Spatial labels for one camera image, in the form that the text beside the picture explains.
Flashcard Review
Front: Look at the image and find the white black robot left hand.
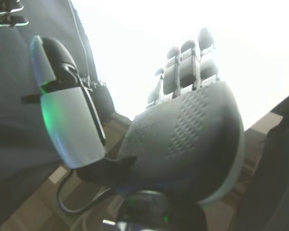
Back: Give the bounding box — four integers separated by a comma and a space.
29, 26, 246, 207

